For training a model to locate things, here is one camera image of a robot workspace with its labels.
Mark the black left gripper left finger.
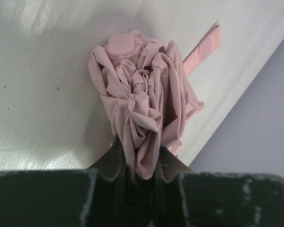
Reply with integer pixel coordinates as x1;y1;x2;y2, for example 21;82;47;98
0;137;131;227

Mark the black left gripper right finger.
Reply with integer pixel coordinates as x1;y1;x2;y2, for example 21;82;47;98
152;148;284;227

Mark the pink umbrella with black lining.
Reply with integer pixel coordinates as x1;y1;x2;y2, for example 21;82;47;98
88;25;221;180

